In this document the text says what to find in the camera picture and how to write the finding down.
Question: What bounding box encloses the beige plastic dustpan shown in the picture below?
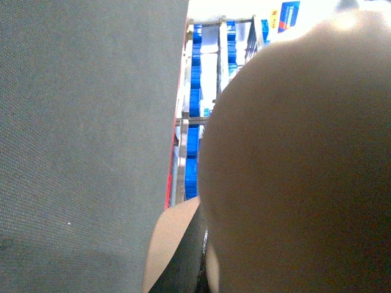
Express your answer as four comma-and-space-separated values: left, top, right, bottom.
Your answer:
142, 9, 390, 292

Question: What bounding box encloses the stainless steel shelf rack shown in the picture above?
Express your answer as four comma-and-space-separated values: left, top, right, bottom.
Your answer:
165, 15, 272, 208

